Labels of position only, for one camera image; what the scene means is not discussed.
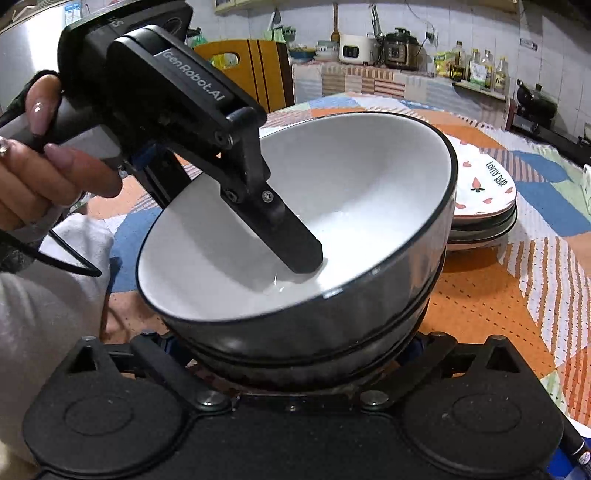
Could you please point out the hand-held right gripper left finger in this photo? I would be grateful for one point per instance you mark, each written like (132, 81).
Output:
(157, 355)

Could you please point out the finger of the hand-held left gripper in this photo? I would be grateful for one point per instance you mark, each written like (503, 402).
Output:
(161, 184)
(286, 230)

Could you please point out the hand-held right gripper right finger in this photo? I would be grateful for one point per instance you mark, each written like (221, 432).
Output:
(429, 355)

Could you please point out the white bowl dark rim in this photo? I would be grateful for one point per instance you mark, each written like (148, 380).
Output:
(369, 194)
(323, 369)

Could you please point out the white plate pink bear print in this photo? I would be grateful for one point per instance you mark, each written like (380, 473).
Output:
(485, 184)

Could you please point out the person's left forearm white sleeve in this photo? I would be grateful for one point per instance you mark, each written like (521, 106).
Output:
(46, 323)

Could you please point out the person's left hand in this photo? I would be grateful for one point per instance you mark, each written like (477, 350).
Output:
(32, 184)

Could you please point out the orange wooden chair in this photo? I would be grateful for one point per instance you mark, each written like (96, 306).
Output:
(263, 69)

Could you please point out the silver metal appliance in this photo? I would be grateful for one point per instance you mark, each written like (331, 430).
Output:
(27, 50)

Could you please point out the black marker pen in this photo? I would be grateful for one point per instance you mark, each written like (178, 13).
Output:
(577, 441)

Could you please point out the patterned counter cloth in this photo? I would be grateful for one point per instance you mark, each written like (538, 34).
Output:
(369, 81)

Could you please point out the wooden spatula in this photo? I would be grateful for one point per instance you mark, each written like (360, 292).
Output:
(335, 32)

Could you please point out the white rice cooker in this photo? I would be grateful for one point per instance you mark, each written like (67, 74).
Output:
(356, 48)

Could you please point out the black electric pressure cooker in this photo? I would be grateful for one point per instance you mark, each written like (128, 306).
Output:
(400, 48)

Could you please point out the yellow food packet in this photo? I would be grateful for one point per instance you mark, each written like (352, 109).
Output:
(443, 64)

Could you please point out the cooking oil bottle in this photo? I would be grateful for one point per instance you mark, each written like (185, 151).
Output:
(457, 62)

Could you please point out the glass seasoning bottle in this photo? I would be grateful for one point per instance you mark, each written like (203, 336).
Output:
(487, 69)
(502, 76)
(475, 67)

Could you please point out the black gas stove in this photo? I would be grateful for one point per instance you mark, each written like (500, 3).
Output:
(549, 134)

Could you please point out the black wok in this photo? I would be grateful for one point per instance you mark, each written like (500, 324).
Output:
(535, 99)

